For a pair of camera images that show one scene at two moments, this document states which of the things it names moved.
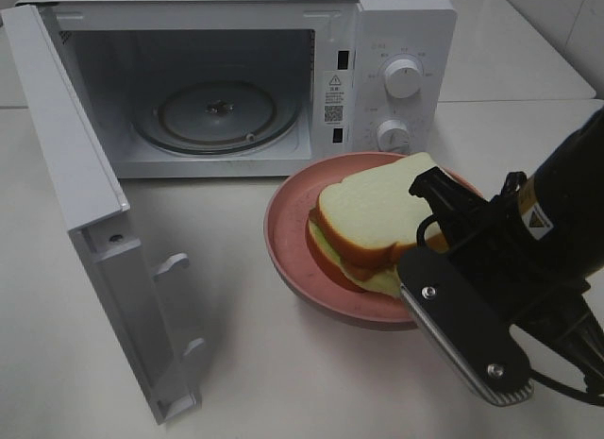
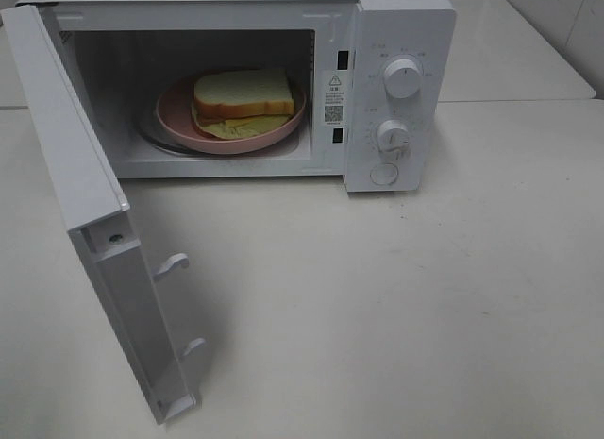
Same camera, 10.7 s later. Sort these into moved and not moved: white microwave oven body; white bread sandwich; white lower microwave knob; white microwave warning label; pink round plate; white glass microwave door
Moved: pink round plate; white bread sandwich
Not moved: white microwave warning label; white glass microwave door; white microwave oven body; white lower microwave knob
